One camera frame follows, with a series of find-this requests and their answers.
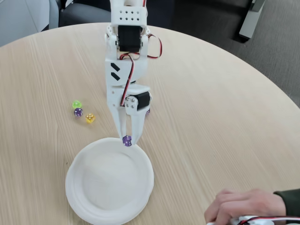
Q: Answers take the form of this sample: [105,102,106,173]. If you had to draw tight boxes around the white paper plate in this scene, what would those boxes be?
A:
[65,137,155,225]

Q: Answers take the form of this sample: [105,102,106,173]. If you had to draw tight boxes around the person's hand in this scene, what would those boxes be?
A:
[204,188,287,225]

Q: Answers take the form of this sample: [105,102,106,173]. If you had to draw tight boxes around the dark grey office chair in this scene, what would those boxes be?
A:
[58,0,112,28]

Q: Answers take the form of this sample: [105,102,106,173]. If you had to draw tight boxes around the white cabinet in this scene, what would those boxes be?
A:
[0,0,59,47]

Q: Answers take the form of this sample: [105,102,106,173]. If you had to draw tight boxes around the grey desk leg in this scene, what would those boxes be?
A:
[239,0,265,40]

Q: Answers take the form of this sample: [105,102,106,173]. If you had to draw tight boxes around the red black servo cable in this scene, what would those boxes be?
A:
[119,52,137,107]
[146,34,163,60]

